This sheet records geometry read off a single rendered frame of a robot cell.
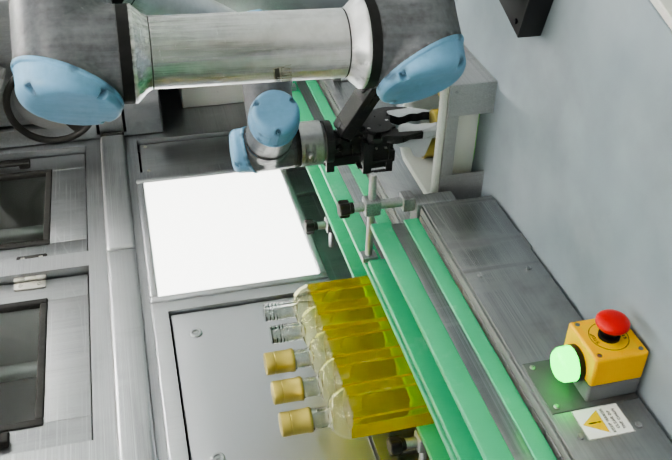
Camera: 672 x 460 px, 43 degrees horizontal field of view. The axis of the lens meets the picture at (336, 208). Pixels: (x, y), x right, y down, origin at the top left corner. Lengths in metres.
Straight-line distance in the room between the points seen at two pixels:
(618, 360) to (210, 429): 0.65
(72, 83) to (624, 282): 0.69
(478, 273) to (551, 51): 0.32
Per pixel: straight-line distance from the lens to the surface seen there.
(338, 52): 1.02
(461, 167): 1.42
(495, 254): 1.27
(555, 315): 1.19
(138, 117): 2.16
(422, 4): 1.05
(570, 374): 1.05
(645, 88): 1.01
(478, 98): 1.36
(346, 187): 1.59
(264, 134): 1.25
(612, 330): 1.04
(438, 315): 1.18
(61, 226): 1.92
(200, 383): 1.45
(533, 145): 1.26
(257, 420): 1.39
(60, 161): 2.15
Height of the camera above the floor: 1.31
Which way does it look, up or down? 13 degrees down
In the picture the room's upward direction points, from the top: 97 degrees counter-clockwise
